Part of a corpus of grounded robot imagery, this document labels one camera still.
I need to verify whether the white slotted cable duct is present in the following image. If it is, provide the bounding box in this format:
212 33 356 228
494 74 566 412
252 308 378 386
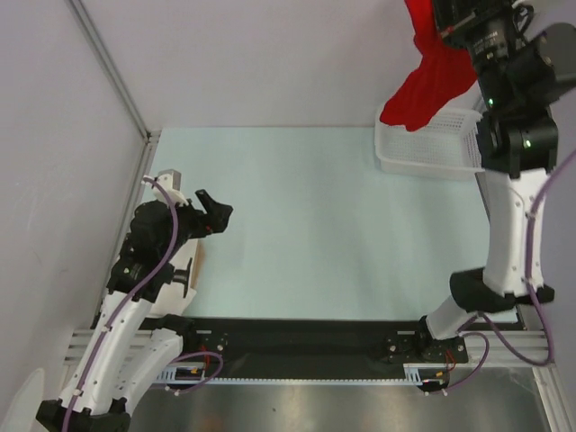
155 362 451 387

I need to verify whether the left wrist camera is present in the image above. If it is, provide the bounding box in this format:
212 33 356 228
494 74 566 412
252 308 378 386
154 169 189 206

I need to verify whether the red t shirt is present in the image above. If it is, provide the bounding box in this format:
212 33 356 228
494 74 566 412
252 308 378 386
379 1 476 132

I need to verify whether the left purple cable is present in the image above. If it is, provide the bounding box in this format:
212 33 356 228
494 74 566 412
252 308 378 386
62 175 181 424

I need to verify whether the white perforated plastic basket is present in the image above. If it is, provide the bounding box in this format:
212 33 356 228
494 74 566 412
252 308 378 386
374 107 482 181

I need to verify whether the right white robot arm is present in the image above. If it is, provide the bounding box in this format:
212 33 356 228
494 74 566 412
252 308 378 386
415 1 575 361

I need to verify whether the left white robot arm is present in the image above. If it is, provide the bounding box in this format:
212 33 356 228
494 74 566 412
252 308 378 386
36 183 233 431

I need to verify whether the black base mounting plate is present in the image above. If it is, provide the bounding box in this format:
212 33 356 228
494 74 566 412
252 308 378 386
148 317 469 382

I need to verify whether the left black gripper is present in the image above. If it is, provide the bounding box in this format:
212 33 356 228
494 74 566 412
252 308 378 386
160 189 231 260

